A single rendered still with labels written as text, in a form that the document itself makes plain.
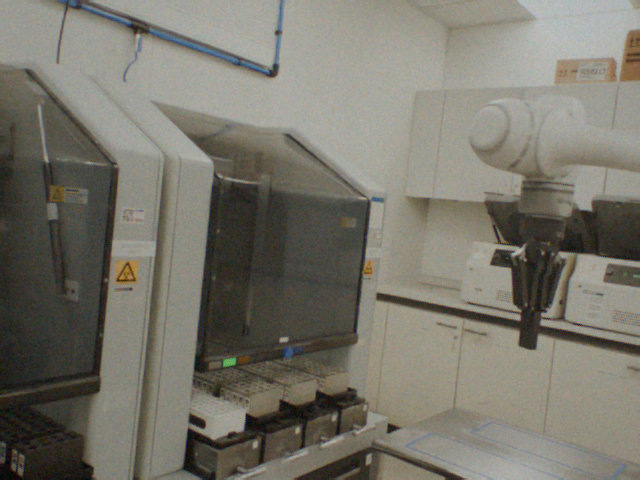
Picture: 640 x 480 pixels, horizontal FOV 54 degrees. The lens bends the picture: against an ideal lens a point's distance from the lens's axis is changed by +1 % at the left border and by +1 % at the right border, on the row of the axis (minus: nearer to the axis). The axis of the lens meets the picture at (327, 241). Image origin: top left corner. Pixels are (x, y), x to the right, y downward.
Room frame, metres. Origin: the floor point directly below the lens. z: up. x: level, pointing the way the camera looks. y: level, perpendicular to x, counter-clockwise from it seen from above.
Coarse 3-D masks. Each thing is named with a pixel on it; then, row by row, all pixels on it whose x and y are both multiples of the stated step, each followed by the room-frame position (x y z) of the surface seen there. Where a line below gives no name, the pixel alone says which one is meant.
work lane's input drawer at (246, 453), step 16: (192, 432) 1.41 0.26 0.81; (240, 432) 1.44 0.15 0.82; (192, 448) 1.40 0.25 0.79; (208, 448) 1.36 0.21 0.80; (224, 448) 1.36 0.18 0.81; (240, 448) 1.40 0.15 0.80; (256, 448) 1.44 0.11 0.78; (208, 464) 1.36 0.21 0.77; (224, 464) 1.36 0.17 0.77; (240, 464) 1.40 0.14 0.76; (256, 464) 1.45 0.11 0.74
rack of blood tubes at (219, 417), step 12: (192, 396) 1.52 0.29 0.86; (204, 396) 1.53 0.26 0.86; (192, 408) 1.43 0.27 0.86; (204, 408) 1.44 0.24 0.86; (216, 408) 1.44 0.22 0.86; (228, 408) 1.46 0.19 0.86; (240, 408) 1.46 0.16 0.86; (192, 420) 1.51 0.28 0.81; (204, 420) 1.52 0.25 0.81; (216, 420) 1.38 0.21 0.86; (228, 420) 1.41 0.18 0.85; (240, 420) 1.44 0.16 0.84; (204, 432) 1.40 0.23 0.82; (216, 432) 1.39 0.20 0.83
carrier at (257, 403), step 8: (256, 392) 1.55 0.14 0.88; (264, 392) 1.56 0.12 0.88; (272, 392) 1.58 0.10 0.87; (248, 400) 1.52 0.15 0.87; (256, 400) 1.54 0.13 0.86; (264, 400) 1.56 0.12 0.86; (272, 400) 1.59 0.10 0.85; (248, 408) 1.52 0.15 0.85; (256, 408) 1.54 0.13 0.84; (264, 408) 1.56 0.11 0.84; (272, 408) 1.59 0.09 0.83; (256, 416) 1.54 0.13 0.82
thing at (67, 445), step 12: (36, 444) 1.11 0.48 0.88; (48, 444) 1.13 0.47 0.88; (60, 444) 1.13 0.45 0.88; (72, 444) 1.15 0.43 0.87; (24, 456) 1.08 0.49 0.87; (36, 456) 1.10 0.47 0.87; (48, 456) 1.11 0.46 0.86; (60, 456) 1.13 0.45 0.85; (72, 456) 1.15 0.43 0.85; (24, 468) 1.08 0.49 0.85; (36, 468) 1.10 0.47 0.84; (48, 468) 1.12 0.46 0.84; (60, 468) 1.13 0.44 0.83; (72, 468) 1.15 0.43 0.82
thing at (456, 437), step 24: (456, 408) 1.80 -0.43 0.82; (408, 432) 1.55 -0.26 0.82; (432, 432) 1.57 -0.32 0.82; (456, 432) 1.59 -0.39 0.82; (480, 432) 1.62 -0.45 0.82; (504, 432) 1.64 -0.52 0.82; (528, 432) 1.66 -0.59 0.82; (408, 456) 1.41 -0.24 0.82; (432, 456) 1.41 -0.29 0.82; (456, 456) 1.43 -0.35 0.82; (480, 456) 1.45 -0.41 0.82; (504, 456) 1.46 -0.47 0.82; (528, 456) 1.48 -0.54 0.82; (552, 456) 1.50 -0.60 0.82; (576, 456) 1.52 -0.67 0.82; (600, 456) 1.54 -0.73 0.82
